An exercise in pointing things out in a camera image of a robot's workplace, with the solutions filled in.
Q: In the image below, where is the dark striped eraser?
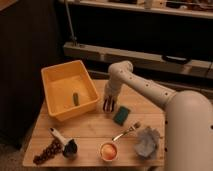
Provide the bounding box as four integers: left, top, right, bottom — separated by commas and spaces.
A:
103, 96, 116, 113

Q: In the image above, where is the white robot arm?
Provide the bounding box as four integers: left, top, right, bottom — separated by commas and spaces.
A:
103, 61, 213, 171

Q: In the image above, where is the green sponge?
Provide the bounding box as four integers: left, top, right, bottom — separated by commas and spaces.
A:
113, 106, 130, 126

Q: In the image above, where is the small green pickle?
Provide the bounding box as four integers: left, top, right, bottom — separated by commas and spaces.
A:
73, 93, 79, 106

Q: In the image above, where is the yellow plastic bin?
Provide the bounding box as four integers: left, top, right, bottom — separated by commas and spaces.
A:
41, 60, 100, 121

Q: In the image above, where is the wooden table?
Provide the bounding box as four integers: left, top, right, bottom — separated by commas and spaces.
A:
23, 86, 164, 167

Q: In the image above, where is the grey crumpled cloth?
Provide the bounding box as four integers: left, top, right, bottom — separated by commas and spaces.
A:
134, 127, 160, 160

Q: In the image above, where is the orange cup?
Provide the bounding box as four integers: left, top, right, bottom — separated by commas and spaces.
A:
99, 142, 118, 162

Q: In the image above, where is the black object on shelf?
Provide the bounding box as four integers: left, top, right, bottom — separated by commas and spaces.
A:
162, 55, 191, 65

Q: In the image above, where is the bunch of dark grapes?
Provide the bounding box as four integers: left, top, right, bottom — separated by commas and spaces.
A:
33, 139, 62, 165

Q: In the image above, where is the wooden shelf unit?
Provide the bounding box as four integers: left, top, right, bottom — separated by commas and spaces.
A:
56, 0, 213, 80

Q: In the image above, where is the dark cabinet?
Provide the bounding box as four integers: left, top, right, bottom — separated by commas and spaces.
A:
0, 0, 60, 149

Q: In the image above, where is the white handled dish brush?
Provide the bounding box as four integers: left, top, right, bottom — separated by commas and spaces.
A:
50, 128, 78, 159

